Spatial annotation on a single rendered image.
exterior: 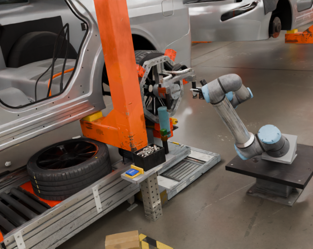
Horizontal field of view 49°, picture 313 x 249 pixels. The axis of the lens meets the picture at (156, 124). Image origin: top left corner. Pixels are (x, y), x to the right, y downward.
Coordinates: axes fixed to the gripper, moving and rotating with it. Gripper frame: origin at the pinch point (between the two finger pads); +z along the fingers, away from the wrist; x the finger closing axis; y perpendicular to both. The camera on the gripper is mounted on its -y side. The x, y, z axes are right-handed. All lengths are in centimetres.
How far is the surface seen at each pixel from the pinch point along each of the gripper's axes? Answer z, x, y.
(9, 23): 233, -37, -66
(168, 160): -16, -57, 38
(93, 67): 59, -55, -28
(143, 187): -6, -77, 54
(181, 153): 21, 0, 68
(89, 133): 63, -70, 26
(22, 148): 231, -66, 83
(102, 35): 19, -70, -58
